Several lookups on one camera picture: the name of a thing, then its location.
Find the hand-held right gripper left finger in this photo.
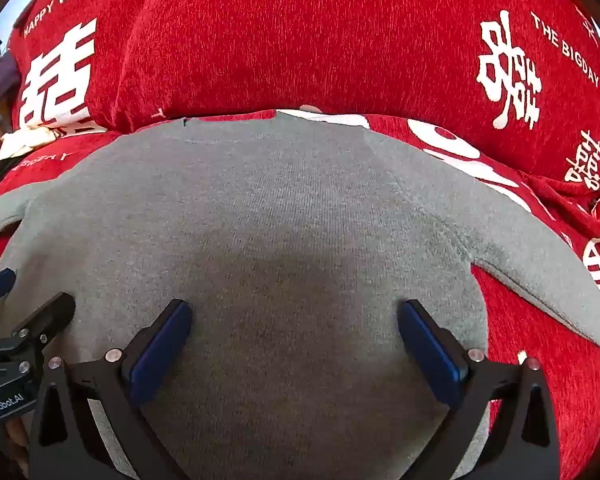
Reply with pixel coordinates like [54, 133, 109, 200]
[28, 299, 193, 480]

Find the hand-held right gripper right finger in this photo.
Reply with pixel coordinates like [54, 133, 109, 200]
[396, 299, 562, 480]

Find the grey knit sweater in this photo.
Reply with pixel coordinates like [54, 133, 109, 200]
[0, 115, 600, 480]

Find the pile of grey purple clothes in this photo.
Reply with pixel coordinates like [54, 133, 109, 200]
[0, 30, 21, 161]

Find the red printed sofa seat cover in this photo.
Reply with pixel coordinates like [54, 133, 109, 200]
[0, 110, 600, 480]

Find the cream cloth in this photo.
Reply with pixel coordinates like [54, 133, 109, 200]
[0, 125, 61, 166]

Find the red printed sofa back cushion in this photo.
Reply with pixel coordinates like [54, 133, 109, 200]
[7, 0, 600, 196]

